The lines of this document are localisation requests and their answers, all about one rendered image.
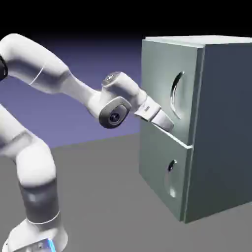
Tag long curved silver handle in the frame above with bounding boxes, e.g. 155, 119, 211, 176
169, 70, 186, 120

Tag short curved silver handle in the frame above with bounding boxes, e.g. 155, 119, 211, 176
164, 159, 177, 199

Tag short grey-green cabinet door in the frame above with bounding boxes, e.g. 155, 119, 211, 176
138, 117, 193, 222

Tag grey-green cabinet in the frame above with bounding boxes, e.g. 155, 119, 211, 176
138, 34, 252, 224

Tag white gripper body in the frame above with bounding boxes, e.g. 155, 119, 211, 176
151, 109, 175, 133

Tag tall grey-green cabinet door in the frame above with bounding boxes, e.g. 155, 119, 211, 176
139, 39, 206, 148

